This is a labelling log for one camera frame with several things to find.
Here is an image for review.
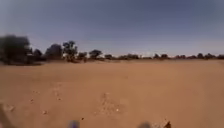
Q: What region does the robot's own part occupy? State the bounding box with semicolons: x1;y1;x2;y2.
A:
68;120;81;128
138;121;153;128

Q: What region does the row of trees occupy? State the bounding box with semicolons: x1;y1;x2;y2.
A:
0;34;224;66

